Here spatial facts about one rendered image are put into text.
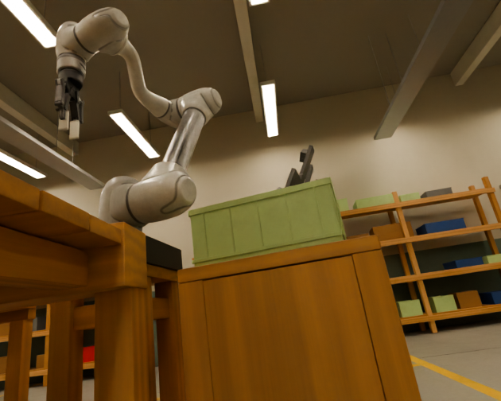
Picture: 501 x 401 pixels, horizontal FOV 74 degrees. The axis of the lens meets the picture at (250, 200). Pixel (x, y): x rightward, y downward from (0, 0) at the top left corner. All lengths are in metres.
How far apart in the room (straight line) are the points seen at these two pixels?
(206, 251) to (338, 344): 0.41
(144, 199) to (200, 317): 0.48
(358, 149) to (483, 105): 2.56
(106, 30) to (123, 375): 1.03
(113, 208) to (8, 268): 0.68
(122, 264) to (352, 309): 0.53
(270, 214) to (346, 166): 5.82
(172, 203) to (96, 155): 6.75
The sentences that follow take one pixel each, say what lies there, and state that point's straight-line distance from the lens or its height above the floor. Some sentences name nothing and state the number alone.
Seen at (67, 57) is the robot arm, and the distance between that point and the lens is 1.38.
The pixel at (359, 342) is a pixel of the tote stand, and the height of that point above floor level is 0.56.
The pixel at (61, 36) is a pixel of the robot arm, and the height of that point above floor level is 1.63.
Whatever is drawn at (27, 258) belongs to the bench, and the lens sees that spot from 0.70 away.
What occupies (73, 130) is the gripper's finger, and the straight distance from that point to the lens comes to 1.30.
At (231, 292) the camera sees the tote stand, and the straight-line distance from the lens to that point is 0.87.
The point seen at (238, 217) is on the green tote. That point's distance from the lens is 0.93.
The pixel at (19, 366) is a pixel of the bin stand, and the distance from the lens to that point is 1.45.
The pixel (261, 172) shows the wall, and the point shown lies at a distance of 6.59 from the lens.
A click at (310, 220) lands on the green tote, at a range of 0.88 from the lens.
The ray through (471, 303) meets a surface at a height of 0.32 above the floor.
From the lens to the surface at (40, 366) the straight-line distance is 6.91.
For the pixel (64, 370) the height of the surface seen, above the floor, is 0.57.
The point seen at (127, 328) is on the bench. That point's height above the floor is 0.66.
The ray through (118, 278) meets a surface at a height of 0.77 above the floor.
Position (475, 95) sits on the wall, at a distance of 8.13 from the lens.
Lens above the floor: 0.66
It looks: 18 degrees up
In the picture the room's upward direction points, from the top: 8 degrees counter-clockwise
